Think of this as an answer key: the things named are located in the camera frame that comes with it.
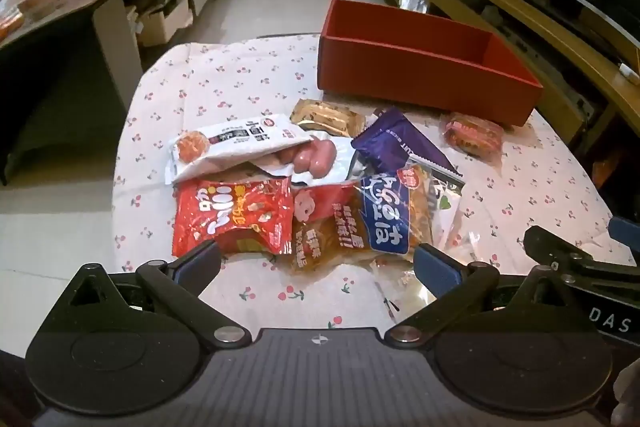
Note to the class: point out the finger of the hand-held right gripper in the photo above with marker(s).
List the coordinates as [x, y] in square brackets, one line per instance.
[625, 234]
[550, 247]

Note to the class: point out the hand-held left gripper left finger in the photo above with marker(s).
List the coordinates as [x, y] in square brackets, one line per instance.
[197, 259]

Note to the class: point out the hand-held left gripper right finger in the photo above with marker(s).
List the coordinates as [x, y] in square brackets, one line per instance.
[437, 269]

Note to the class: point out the purple snack packet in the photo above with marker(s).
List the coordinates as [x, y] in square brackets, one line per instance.
[395, 142]

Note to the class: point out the red cardboard box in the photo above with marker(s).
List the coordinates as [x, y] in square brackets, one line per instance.
[400, 72]

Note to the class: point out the red cartoon snack packet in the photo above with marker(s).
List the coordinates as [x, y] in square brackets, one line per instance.
[230, 217]

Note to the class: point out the white green snack packet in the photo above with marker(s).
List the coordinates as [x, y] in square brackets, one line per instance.
[447, 202]

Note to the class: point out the blue label snack packet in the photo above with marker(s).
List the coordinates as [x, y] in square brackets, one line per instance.
[390, 212]

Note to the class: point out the orange brown snack packet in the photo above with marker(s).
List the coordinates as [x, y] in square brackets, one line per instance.
[325, 237]

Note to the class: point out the small red snack packet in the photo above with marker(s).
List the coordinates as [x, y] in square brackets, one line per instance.
[472, 134]

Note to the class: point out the pink sausage packet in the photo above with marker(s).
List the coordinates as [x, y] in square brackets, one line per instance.
[315, 157]

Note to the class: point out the cherry print tablecloth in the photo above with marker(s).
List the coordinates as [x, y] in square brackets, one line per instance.
[225, 72]

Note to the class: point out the golden biscuit packet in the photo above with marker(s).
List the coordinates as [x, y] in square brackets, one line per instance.
[325, 117]

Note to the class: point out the black television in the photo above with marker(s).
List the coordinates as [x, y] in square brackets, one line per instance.
[575, 17]

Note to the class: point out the white cardboard box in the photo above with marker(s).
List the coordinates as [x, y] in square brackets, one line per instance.
[165, 24]

